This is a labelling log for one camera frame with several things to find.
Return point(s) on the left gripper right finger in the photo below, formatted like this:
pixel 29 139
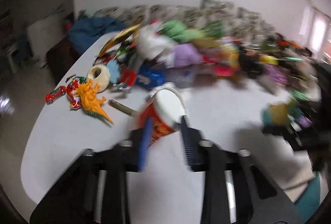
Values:
pixel 191 141

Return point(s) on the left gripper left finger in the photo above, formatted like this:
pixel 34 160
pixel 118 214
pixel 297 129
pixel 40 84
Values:
pixel 144 143

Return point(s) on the red white paper cup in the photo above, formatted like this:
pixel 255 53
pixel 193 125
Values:
pixel 166 107

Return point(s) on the purple plush turtle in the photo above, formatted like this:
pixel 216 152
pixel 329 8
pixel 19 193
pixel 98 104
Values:
pixel 183 55

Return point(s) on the olive green pen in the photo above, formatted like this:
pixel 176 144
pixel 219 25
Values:
pixel 122 108

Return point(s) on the blue tissue pack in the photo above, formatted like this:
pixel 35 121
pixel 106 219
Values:
pixel 149 77

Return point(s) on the silver red ultraman figure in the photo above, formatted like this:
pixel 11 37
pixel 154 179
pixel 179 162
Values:
pixel 129 74

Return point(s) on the orange dinosaur toy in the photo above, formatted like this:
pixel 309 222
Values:
pixel 91 105

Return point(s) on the pink plastic toy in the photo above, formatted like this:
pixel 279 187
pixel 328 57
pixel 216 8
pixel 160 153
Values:
pixel 224 71

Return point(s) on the light blue wing toy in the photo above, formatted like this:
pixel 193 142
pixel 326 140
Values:
pixel 114 70

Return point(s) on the cream tape roll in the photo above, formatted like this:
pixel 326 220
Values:
pixel 99 74

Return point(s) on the white crumpled plastic bag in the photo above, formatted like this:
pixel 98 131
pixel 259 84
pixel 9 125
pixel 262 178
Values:
pixel 150 44

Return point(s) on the red strawberry snack packet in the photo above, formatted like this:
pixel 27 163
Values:
pixel 73 82

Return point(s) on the gold foil snack bag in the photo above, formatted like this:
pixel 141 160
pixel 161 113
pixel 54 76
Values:
pixel 119 38

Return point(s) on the red toy car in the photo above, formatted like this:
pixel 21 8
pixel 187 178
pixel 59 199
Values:
pixel 55 94

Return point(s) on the green plush toy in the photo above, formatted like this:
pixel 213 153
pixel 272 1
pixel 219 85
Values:
pixel 177 31

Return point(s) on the blue bean bag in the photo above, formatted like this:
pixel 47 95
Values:
pixel 87 31

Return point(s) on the floral sofa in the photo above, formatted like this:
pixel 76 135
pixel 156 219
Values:
pixel 237 21

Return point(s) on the white cabinet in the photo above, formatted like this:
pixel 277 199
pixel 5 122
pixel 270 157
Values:
pixel 44 34

